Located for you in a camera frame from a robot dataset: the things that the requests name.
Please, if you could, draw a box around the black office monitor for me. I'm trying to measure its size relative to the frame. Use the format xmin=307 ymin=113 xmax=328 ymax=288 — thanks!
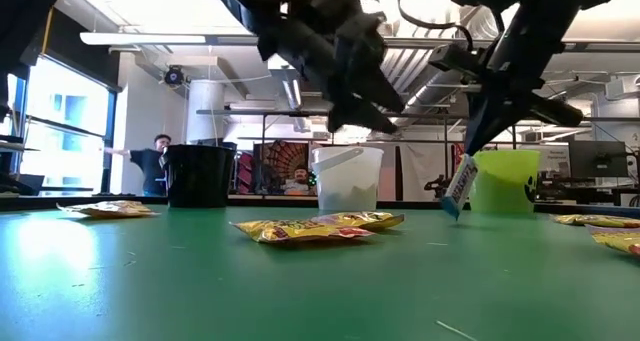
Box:
xmin=568 ymin=140 xmax=630 ymax=179

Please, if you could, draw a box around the green plastic bucket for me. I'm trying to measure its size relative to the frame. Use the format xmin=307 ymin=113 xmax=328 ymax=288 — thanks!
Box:
xmin=468 ymin=149 xmax=542 ymax=215

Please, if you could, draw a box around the white round column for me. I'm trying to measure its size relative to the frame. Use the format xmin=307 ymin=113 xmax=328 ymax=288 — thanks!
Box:
xmin=185 ymin=79 xmax=227 ymax=145

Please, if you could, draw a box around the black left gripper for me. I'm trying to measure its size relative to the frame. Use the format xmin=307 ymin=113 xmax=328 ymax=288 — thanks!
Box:
xmin=249 ymin=0 xmax=406 ymax=135

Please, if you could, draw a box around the black pipe rack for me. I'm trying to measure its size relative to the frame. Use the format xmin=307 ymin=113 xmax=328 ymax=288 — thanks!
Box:
xmin=195 ymin=108 xmax=640 ymax=152

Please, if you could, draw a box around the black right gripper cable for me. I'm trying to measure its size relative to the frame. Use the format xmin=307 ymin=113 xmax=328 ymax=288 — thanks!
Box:
xmin=396 ymin=0 xmax=475 ymax=52

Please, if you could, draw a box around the person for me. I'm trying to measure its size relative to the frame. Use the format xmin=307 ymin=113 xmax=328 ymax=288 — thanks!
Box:
xmin=103 ymin=133 xmax=174 ymax=197

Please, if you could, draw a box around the white wall sign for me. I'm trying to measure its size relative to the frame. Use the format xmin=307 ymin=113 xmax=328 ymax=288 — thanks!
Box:
xmin=540 ymin=145 xmax=571 ymax=178

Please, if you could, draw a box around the black ceiling spotlight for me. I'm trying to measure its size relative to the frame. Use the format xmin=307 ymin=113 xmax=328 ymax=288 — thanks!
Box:
xmin=163 ymin=65 xmax=184 ymax=86

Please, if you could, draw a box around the white plastic bucket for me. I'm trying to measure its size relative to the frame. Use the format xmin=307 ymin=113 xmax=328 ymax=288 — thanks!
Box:
xmin=310 ymin=146 xmax=385 ymax=212

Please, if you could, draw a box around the white blue candy bar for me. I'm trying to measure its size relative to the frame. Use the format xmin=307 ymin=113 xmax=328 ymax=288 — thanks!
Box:
xmin=439 ymin=153 xmax=479 ymax=221

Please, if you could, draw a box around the black plastic bucket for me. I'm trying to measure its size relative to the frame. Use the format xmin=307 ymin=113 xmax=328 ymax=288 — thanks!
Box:
xmin=159 ymin=144 xmax=238 ymax=210

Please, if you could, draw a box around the colourful wall poster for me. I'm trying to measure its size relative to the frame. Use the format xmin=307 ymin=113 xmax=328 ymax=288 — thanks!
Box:
xmin=235 ymin=139 xmax=317 ymax=197

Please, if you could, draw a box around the white hanging banner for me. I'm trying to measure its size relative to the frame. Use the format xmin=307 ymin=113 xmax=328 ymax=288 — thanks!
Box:
xmin=399 ymin=143 xmax=457 ymax=202

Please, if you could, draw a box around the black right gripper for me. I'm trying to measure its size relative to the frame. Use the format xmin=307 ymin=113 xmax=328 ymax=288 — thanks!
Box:
xmin=428 ymin=0 xmax=585 ymax=157

